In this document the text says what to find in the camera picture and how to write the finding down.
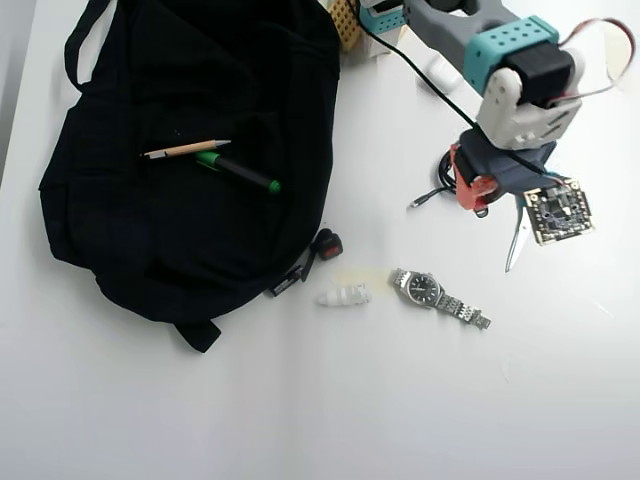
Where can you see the white earbuds case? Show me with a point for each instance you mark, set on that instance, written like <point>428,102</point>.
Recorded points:
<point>442,72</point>

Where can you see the grey teal white robot arm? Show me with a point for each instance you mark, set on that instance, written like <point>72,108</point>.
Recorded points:
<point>510,40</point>

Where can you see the black red usb stick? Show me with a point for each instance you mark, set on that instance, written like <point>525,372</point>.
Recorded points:
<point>327,245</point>

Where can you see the green and black pen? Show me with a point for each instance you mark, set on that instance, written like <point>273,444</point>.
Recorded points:
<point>240,171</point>

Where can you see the teal white robot base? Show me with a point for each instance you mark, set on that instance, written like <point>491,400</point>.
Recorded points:
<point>382,20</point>

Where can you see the navy gripper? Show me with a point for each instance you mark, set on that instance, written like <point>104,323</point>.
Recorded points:
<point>481,192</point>

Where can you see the white ribbed plastic piece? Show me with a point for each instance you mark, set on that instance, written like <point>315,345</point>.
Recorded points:
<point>345,295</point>

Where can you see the black fabric bag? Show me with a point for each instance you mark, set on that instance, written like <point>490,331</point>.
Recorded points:
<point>200,75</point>

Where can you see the silver metal wristwatch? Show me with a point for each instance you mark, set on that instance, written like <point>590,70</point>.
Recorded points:
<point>422,287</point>

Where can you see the yellow perforated block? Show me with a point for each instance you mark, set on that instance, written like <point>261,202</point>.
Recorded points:
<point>346,22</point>

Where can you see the wooden ballpoint pen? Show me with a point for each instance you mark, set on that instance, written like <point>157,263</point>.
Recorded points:
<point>185,148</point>

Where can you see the bare camera circuit board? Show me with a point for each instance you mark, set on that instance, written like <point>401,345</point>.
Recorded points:
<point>560,212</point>

